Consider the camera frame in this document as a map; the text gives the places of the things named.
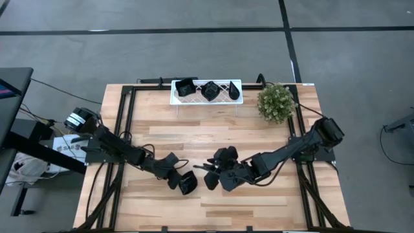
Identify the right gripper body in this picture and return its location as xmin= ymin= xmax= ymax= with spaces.
xmin=206 ymin=158 xmax=259 ymax=182

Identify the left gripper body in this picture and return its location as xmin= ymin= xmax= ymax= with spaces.
xmin=149 ymin=155 xmax=182 ymax=191

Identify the black leaf-shaped mini plate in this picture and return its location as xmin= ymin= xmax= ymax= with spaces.
xmin=200 ymin=80 xmax=222 ymax=102
xmin=179 ymin=170 xmax=199 ymax=196

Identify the black teardrop mini plate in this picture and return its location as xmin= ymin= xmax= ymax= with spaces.
xmin=228 ymin=80 xmax=241 ymax=101

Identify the black square mini plate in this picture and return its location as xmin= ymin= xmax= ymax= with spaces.
xmin=174 ymin=77 xmax=197 ymax=97

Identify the potted green artificial plant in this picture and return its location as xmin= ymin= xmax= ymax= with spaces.
xmin=257 ymin=83 xmax=297 ymax=124

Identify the black bar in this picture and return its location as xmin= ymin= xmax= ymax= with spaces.
xmin=137 ymin=76 xmax=199 ymax=85

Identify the white cardboard box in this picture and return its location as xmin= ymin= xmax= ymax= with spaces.
xmin=48 ymin=135 xmax=90 ymax=174

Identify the white bag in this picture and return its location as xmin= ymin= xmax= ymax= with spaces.
xmin=5 ymin=151 xmax=49 ymax=187

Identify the grey metal stand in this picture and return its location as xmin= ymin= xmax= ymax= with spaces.
xmin=383 ymin=112 xmax=414 ymax=133

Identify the black office desk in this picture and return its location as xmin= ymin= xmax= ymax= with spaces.
xmin=0 ymin=67 xmax=87 ymax=217

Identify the computer screen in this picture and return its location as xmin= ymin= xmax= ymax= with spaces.
xmin=0 ymin=79 xmax=23 ymax=100

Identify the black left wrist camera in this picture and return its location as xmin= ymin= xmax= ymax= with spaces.
xmin=163 ymin=151 xmax=180 ymax=167

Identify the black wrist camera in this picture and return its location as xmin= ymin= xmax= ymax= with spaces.
xmin=212 ymin=145 xmax=240 ymax=169
xmin=163 ymin=151 xmax=180 ymax=167

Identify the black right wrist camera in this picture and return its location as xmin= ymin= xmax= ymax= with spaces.
xmin=212 ymin=145 xmax=240 ymax=169

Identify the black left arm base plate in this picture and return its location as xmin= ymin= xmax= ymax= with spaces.
xmin=84 ymin=137 xmax=131 ymax=164

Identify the white wire lattice rack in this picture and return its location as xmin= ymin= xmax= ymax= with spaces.
xmin=169 ymin=78 xmax=244 ymax=117

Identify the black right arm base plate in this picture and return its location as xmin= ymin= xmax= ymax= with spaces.
xmin=288 ymin=135 xmax=336 ymax=162

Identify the long black arm cable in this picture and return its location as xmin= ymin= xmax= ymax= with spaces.
xmin=292 ymin=96 xmax=325 ymax=119

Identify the thin black floor cable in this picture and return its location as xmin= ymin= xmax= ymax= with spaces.
xmin=30 ymin=78 xmax=103 ymax=105
xmin=379 ymin=125 xmax=414 ymax=166

